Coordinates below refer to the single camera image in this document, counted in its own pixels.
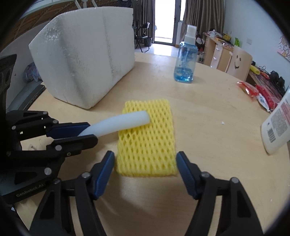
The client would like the glass balcony door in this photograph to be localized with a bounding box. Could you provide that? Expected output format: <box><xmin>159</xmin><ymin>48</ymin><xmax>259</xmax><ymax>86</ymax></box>
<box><xmin>154</xmin><ymin>0</ymin><xmax>186</xmax><ymax>46</ymax></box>

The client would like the wooden desk with drawers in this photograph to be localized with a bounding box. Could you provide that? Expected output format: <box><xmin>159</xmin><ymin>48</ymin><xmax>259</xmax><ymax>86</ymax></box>
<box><xmin>203</xmin><ymin>33</ymin><xmax>233</xmax><ymax>72</ymax></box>

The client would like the black folding chair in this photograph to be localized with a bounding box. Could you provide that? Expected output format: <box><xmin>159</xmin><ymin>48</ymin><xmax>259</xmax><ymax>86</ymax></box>
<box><xmin>134</xmin><ymin>22</ymin><xmax>150</xmax><ymax>53</ymax></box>

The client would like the blue spray bottle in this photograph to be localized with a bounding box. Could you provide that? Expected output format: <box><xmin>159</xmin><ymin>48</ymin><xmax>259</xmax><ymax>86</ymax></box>
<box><xmin>173</xmin><ymin>25</ymin><xmax>198</xmax><ymax>83</ymax></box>

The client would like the right brown curtain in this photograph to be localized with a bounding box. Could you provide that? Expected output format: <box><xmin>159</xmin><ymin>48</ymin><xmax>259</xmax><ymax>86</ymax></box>
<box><xmin>180</xmin><ymin>0</ymin><xmax>225</xmax><ymax>39</ymax></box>

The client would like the wooden smiley chair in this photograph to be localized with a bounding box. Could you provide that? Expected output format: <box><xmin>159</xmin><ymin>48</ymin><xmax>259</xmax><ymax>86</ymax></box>
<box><xmin>226</xmin><ymin>46</ymin><xmax>253</xmax><ymax>81</ymax></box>

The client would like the red snack packet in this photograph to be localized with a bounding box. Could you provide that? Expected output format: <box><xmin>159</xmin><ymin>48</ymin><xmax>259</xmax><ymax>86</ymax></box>
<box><xmin>237</xmin><ymin>81</ymin><xmax>259</xmax><ymax>98</ymax></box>

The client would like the white foam tube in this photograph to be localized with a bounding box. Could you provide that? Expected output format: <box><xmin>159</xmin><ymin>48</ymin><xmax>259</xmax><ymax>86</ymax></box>
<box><xmin>78</xmin><ymin>111</ymin><xmax>150</xmax><ymax>137</ymax></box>

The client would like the brown curtain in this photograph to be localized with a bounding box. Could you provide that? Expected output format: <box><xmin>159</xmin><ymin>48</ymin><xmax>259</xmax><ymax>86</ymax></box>
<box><xmin>131</xmin><ymin>0</ymin><xmax>155</xmax><ymax>40</ymax></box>
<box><xmin>180</xmin><ymin>0</ymin><xmax>225</xmax><ymax>39</ymax></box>

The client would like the anime wall poster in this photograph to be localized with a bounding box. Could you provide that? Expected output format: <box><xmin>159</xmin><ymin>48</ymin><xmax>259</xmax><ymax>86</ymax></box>
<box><xmin>277</xmin><ymin>35</ymin><xmax>290</xmax><ymax>61</ymax></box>

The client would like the white styrofoam box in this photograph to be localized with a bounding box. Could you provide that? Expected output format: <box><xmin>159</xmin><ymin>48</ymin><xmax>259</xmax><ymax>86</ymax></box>
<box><xmin>28</xmin><ymin>6</ymin><xmax>135</xmax><ymax>109</ymax></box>

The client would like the left brown curtain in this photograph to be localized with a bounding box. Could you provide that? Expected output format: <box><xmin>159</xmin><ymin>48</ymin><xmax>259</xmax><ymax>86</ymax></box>
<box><xmin>131</xmin><ymin>0</ymin><xmax>155</xmax><ymax>40</ymax></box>

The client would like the white lotion bottle red cap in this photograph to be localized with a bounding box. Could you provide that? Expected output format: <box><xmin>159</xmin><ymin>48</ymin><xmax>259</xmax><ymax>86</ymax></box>
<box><xmin>261</xmin><ymin>88</ymin><xmax>290</xmax><ymax>154</ymax></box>

